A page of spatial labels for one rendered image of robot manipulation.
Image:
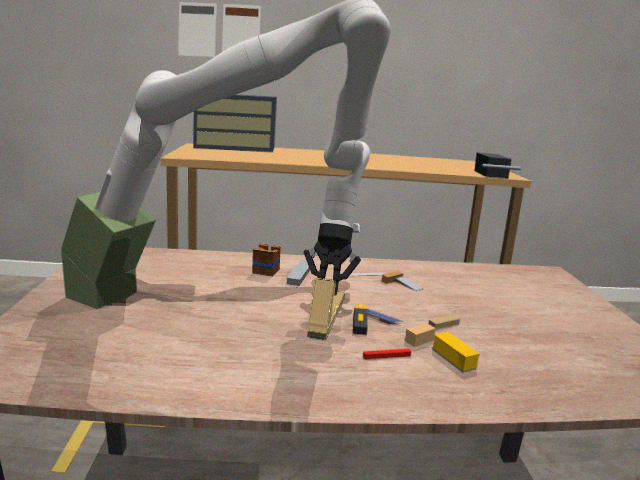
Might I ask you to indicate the yellow rectangular block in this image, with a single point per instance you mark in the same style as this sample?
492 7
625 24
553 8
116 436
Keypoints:
456 352

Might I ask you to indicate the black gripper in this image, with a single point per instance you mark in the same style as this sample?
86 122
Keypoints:
333 247

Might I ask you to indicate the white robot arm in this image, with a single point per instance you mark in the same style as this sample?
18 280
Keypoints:
164 98

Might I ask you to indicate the red rectangular bar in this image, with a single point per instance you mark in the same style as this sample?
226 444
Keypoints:
386 354

